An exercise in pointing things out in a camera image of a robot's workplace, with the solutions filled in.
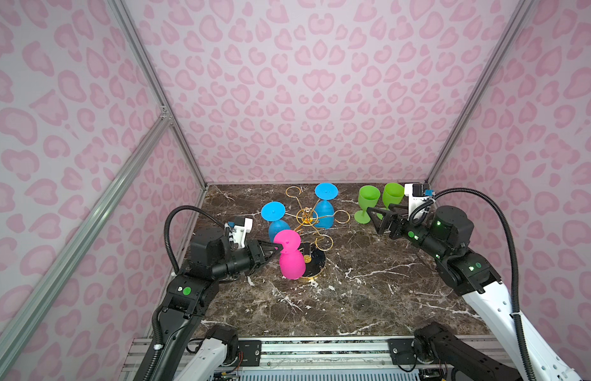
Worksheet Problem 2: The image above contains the green wine glass front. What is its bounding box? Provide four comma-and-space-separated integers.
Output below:
382, 183, 404, 209

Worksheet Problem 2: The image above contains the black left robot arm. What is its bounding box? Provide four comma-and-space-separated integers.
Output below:
135, 228, 283, 380

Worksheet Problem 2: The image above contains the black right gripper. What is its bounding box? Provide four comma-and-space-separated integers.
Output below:
366, 202, 451, 261

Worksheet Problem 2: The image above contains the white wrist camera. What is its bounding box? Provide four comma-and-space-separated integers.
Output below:
404, 183, 433, 216
226, 216, 254, 249

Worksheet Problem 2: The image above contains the right aluminium frame post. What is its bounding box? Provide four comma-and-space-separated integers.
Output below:
425, 0, 539, 185

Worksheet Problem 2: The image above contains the left aluminium frame beam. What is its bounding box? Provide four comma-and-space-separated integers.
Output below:
0, 114, 173, 380

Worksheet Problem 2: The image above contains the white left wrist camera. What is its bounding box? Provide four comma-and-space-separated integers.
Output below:
226, 216, 254, 249

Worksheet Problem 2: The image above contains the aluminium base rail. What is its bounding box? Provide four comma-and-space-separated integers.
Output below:
118, 335, 535, 381

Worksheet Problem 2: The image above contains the blue wine glass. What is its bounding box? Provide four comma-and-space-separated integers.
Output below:
314, 183, 338, 230
261, 202, 290, 241

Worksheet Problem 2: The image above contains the green wine glass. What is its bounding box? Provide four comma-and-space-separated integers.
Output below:
382, 183, 404, 209
354, 185, 381, 225

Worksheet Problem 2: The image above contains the gold wire wine glass rack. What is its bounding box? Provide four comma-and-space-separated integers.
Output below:
285, 186, 351, 279

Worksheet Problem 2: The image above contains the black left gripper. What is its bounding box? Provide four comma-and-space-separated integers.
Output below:
212, 238, 283, 282

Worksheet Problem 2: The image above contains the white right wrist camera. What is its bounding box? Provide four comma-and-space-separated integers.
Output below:
404, 183, 433, 216

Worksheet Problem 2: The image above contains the pink wine glass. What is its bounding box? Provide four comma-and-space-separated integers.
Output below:
273, 230, 306, 279

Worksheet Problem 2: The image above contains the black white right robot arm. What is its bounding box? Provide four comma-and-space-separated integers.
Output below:
367, 206, 581, 380

